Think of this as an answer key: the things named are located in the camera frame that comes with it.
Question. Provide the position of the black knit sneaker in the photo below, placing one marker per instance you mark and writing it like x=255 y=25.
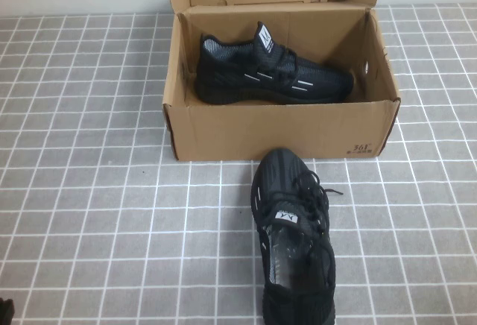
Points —
x=238 y=75
x=283 y=176

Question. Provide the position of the brown cardboard shoe box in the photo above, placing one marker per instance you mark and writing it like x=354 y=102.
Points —
x=261 y=135

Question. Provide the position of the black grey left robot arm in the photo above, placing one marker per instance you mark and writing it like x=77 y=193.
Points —
x=4 y=312

